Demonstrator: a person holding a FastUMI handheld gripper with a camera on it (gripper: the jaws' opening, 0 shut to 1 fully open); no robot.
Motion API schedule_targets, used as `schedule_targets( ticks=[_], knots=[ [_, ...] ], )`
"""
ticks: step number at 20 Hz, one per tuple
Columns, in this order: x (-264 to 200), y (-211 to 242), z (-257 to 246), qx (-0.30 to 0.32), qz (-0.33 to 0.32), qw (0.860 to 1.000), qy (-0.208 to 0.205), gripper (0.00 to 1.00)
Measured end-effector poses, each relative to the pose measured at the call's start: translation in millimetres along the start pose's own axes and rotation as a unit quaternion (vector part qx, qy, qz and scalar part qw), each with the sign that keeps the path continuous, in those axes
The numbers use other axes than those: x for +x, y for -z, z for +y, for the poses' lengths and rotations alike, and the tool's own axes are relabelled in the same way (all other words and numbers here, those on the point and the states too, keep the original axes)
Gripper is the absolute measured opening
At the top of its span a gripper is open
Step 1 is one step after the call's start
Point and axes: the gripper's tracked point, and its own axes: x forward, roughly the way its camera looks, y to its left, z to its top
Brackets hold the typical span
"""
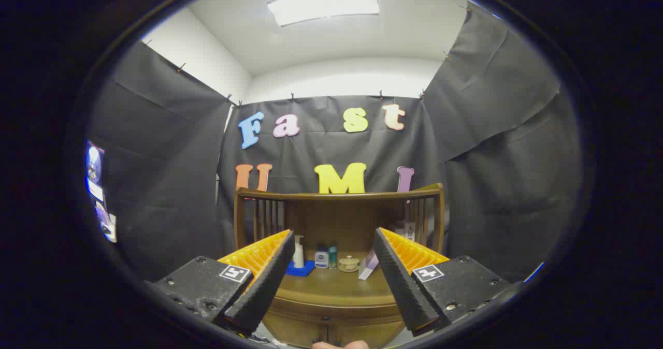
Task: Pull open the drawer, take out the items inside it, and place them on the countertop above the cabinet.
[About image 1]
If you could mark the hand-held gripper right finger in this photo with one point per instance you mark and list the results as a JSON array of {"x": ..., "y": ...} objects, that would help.
[{"x": 399, "y": 281}]

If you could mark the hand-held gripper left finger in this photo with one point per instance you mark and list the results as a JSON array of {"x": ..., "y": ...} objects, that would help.
[{"x": 269, "y": 279}]

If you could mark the wooden drawer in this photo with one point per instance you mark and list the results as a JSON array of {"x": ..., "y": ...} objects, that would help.
[{"x": 336, "y": 311}]

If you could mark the wooden countertop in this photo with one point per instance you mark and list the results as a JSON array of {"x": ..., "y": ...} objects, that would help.
[{"x": 336, "y": 287}]

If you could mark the wooden cabinet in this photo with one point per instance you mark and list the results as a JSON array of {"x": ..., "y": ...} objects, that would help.
[{"x": 362, "y": 337}]

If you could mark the blue folded cloth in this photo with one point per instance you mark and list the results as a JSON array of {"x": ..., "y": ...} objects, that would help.
[{"x": 300, "y": 269}]

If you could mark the purple and white book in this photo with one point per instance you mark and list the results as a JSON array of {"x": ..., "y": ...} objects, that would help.
[{"x": 368, "y": 267}]

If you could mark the white pump bottle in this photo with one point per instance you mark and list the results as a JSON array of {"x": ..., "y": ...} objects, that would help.
[{"x": 298, "y": 256}]

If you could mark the white book with printed spine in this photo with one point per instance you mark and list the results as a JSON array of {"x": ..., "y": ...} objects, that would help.
[{"x": 410, "y": 231}]

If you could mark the cream lidded tea cup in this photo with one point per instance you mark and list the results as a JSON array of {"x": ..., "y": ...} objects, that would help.
[{"x": 349, "y": 264}]

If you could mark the white lotion bottle blue cap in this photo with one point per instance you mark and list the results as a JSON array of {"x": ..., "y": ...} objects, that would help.
[{"x": 321, "y": 261}]

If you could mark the teal slim bottle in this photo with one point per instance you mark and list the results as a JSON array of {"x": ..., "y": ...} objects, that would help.
[{"x": 332, "y": 258}]

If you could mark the ceiling light panel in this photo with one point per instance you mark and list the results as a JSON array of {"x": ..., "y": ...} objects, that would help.
[{"x": 323, "y": 6}]

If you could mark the wooden slatted shelf frame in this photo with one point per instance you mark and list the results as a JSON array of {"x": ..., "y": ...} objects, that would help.
[{"x": 336, "y": 195}]

